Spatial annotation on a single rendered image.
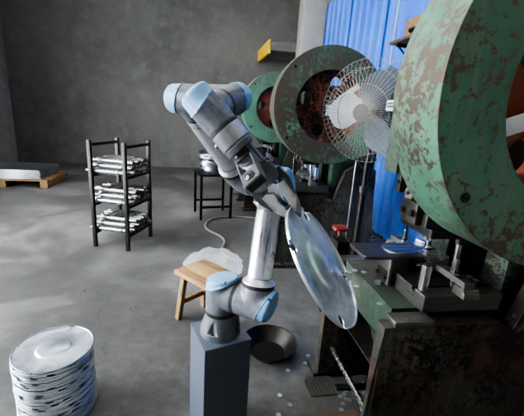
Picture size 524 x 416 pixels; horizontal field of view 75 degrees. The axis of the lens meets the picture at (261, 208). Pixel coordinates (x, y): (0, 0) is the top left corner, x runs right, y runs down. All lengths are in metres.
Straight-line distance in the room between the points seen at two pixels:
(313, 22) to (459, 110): 5.76
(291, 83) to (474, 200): 1.83
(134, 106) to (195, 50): 1.69
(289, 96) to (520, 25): 1.79
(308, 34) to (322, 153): 4.05
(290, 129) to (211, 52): 5.45
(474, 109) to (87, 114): 7.64
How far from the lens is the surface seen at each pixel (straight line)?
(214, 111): 0.76
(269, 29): 8.03
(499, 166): 0.93
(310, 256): 0.73
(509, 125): 0.96
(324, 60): 2.61
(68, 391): 1.70
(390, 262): 1.39
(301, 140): 2.55
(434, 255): 1.46
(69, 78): 8.17
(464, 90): 0.85
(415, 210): 1.37
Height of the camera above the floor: 1.25
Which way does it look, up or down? 15 degrees down
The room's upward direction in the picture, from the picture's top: 4 degrees clockwise
